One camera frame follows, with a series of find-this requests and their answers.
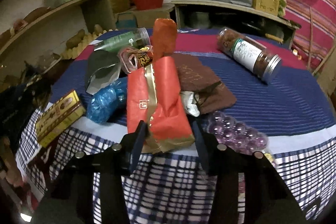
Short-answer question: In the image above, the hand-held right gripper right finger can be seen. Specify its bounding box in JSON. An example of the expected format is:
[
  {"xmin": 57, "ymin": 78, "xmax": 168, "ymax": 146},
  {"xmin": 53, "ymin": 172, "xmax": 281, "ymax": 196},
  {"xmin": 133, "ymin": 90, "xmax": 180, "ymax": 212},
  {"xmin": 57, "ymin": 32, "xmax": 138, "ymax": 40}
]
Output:
[{"xmin": 193, "ymin": 121, "xmax": 307, "ymax": 224}]

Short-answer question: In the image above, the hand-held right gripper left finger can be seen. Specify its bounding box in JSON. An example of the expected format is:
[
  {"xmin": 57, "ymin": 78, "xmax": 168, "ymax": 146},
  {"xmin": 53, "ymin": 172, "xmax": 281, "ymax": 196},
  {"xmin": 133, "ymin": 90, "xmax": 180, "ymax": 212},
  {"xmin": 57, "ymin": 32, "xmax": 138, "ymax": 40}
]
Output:
[{"xmin": 31, "ymin": 120, "xmax": 150, "ymax": 224}]

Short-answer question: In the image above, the red and gold package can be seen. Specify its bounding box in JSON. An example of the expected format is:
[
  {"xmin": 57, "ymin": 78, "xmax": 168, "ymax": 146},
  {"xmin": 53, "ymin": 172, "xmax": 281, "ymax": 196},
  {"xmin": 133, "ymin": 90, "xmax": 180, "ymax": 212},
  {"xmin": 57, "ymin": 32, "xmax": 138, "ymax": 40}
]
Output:
[{"xmin": 126, "ymin": 56, "xmax": 196, "ymax": 155}]

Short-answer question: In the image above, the orange snack wrapper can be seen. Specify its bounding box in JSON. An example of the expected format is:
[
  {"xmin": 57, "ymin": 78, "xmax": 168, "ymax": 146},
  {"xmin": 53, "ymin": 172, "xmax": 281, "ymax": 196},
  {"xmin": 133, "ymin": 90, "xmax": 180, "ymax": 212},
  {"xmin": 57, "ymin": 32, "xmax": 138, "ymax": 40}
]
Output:
[{"xmin": 118, "ymin": 46, "xmax": 154, "ymax": 75}]

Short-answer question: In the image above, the purple plastic grape bunch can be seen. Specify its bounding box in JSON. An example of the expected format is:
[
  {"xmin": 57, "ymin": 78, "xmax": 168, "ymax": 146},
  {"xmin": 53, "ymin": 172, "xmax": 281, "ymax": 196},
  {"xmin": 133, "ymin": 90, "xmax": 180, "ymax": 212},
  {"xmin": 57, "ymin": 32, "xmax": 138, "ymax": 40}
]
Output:
[{"xmin": 205, "ymin": 111, "xmax": 269, "ymax": 155}]

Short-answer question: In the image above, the small silver wrapper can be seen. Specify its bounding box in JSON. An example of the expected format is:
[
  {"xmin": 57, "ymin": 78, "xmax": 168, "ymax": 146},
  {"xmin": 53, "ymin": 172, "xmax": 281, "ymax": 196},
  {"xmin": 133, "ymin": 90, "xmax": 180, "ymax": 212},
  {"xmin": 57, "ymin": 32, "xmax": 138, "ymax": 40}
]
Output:
[{"xmin": 180, "ymin": 90, "xmax": 201, "ymax": 117}]

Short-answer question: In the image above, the blue plastic bag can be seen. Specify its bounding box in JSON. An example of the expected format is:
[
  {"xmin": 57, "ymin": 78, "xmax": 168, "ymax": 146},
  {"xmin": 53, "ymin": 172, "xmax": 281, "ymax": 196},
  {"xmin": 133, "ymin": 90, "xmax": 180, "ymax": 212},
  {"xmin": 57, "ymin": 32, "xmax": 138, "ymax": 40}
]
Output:
[{"xmin": 86, "ymin": 77, "xmax": 129, "ymax": 125}]

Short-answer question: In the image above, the brown snack packet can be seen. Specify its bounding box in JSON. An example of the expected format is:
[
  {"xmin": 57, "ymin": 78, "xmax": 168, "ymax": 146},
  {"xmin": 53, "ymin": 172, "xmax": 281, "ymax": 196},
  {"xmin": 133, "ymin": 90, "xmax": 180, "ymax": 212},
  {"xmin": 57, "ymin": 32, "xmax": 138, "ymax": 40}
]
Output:
[{"xmin": 172, "ymin": 53, "xmax": 237, "ymax": 114}]

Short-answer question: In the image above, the silver foil bag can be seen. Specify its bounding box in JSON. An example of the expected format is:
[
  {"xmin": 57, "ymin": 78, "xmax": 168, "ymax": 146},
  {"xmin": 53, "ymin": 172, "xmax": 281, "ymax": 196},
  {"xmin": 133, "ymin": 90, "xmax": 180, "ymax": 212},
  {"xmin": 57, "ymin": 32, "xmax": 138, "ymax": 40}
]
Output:
[{"xmin": 85, "ymin": 49, "xmax": 129, "ymax": 95}]

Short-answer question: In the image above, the yellow printed box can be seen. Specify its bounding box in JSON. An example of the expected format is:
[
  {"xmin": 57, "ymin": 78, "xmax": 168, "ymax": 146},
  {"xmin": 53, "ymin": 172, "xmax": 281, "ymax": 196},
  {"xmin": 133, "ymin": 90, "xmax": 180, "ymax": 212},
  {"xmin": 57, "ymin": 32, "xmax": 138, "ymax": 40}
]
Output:
[{"xmin": 35, "ymin": 90, "xmax": 87, "ymax": 148}]

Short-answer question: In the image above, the striped blue red tablecloth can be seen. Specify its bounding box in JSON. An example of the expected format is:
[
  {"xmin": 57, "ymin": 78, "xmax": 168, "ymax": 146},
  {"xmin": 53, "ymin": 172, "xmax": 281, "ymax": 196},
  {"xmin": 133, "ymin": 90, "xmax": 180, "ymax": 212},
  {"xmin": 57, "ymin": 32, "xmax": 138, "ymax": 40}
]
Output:
[{"xmin": 16, "ymin": 28, "xmax": 336, "ymax": 224}]

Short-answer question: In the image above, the clear jar with green label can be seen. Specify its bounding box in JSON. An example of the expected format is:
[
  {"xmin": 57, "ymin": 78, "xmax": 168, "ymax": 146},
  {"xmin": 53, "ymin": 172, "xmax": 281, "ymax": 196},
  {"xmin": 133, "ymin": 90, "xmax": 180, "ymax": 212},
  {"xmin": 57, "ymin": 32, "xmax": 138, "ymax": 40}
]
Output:
[{"xmin": 93, "ymin": 27, "xmax": 151, "ymax": 52}]

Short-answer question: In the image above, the clear jar with white label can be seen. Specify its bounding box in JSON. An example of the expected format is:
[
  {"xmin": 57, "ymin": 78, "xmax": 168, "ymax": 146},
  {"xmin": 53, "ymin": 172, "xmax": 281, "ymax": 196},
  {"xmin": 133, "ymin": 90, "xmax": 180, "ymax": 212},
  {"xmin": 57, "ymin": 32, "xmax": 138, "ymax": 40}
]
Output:
[{"xmin": 217, "ymin": 27, "xmax": 282, "ymax": 85}]

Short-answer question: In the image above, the orange-red packet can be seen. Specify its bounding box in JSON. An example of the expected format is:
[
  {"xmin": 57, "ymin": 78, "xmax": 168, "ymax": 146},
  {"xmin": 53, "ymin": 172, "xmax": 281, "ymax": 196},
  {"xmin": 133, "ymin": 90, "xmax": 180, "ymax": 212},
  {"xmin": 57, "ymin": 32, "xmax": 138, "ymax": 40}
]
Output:
[{"xmin": 152, "ymin": 18, "xmax": 177, "ymax": 62}]

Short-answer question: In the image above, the yellow egg tray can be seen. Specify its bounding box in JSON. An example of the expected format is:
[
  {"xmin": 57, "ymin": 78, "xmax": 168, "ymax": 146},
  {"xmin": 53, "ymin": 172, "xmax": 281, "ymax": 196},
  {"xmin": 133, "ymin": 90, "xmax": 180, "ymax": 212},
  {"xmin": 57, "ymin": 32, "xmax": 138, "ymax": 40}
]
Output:
[{"xmin": 62, "ymin": 31, "xmax": 105, "ymax": 59}]

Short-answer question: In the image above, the large potato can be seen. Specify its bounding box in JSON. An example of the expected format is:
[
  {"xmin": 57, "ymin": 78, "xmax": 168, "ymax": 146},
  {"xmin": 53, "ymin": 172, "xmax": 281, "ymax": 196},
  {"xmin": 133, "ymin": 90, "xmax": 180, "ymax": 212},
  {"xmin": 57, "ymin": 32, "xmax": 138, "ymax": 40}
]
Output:
[{"xmin": 66, "ymin": 29, "xmax": 86, "ymax": 48}]

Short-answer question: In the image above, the blue box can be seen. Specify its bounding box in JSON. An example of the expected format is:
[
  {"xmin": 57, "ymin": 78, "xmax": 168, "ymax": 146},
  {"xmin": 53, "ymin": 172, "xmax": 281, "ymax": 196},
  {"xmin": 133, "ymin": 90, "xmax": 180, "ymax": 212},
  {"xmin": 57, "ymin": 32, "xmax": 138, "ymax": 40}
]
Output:
[{"xmin": 115, "ymin": 13, "xmax": 137, "ymax": 30}]

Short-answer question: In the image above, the brown cardboard box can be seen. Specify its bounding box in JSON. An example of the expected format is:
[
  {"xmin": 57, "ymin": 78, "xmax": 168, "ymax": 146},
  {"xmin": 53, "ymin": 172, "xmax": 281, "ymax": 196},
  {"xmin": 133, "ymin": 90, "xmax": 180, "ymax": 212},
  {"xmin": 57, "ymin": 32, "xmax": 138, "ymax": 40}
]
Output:
[{"xmin": 133, "ymin": 9, "xmax": 171, "ymax": 29}]

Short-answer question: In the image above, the low wooden shelf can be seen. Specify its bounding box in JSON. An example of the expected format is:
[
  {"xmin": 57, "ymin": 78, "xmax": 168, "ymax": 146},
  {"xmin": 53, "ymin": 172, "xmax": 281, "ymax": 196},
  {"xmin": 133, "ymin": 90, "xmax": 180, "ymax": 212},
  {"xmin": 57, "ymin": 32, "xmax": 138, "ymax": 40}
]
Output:
[{"xmin": 172, "ymin": 0, "xmax": 301, "ymax": 50}]

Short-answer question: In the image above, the small yellow cardboard box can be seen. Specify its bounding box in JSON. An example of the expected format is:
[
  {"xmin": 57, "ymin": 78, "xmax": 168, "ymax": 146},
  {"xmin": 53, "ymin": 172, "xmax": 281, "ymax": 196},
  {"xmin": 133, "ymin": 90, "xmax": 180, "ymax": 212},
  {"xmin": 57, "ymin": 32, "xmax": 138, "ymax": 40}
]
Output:
[{"xmin": 252, "ymin": 0, "xmax": 280, "ymax": 16}]

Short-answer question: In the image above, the brown sweet potato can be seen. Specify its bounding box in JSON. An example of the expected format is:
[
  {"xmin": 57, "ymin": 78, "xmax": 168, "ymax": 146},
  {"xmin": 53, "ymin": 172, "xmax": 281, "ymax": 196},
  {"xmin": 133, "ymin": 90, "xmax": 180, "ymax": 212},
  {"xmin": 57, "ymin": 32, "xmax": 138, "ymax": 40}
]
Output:
[{"xmin": 24, "ymin": 6, "xmax": 51, "ymax": 25}]

